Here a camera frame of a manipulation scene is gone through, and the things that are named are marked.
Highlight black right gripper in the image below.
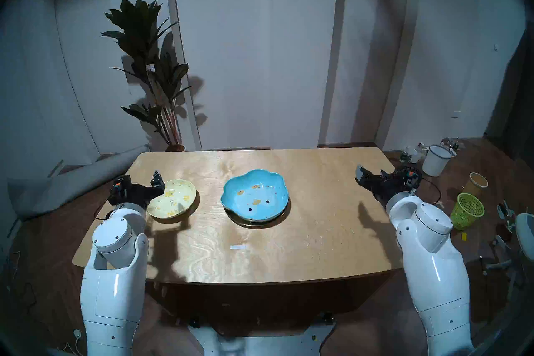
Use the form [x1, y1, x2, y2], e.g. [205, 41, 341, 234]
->
[355, 165, 421, 204]

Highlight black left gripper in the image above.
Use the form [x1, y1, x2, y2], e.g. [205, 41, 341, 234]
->
[108, 170, 166, 212]

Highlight yellow floral plate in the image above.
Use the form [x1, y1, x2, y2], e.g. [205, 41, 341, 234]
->
[147, 179, 197, 219]

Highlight blue flower-shaped plate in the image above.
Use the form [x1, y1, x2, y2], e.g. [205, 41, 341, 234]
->
[220, 169, 290, 223]

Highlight pile of small bottles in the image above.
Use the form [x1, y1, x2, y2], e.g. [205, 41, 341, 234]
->
[400, 143, 429, 164]

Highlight white bucket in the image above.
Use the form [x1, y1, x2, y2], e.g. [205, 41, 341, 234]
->
[422, 145, 453, 177]

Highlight green mesh basket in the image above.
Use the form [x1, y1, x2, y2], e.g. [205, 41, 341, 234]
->
[449, 193, 485, 230]

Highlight yellow paper cup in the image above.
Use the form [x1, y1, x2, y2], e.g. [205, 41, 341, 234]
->
[463, 172, 489, 198]

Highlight gold metal plate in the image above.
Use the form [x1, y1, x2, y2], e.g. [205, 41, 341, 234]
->
[225, 203, 291, 229]

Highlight light wooden table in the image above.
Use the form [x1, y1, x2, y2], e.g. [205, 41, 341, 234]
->
[72, 147, 407, 286]

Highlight tall green houseplant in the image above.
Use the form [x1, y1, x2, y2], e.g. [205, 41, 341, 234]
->
[100, 0, 191, 149]

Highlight white office chair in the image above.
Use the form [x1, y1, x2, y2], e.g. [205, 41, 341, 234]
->
[484, 203, 534, 297]

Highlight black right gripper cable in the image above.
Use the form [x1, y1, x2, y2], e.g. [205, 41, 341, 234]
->
[417, 178, 443, 205]

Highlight black floor cable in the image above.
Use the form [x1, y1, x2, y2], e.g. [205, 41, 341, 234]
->
[0, 247, 38, 322]

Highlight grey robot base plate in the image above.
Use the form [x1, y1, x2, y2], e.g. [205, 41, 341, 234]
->
[188, 313, 336, 356]

